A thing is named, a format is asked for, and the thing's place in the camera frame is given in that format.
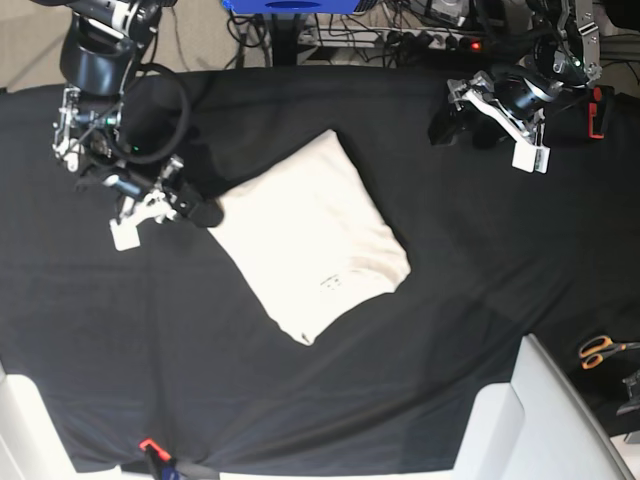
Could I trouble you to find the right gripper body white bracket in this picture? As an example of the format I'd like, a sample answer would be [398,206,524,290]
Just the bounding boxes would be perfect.
[108,154,225,252]

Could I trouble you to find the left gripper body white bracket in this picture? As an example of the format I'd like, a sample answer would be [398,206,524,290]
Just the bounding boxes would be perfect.
[428,69,563,174]

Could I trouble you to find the cream white T-shirt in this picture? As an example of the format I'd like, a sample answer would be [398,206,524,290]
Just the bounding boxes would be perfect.
[209,130,411,346]

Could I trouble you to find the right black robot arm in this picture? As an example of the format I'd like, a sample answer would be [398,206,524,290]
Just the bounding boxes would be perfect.
[52,1,223,251]

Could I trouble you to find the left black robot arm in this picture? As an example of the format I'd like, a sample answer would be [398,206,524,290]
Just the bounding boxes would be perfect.
[428,1,602,174]

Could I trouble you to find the red black clamp tool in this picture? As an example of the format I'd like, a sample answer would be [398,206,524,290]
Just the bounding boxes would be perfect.
[587,86,615,140]

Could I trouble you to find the black table cloth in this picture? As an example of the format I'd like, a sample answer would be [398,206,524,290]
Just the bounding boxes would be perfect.
[0,67,640,475]

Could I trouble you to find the red black spring clamp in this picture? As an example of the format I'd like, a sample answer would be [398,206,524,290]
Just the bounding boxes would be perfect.
[138,438,221,480]

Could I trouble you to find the blue plastic bin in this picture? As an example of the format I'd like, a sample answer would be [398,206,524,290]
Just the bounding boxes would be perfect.
[221,0,360,15]

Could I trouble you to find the orange handled scissors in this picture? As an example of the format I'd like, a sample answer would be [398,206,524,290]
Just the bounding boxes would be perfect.
[578,335,639,370]

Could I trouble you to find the grey white table frame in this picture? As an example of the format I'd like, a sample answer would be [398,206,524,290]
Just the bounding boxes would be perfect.
[1,335,639,479]

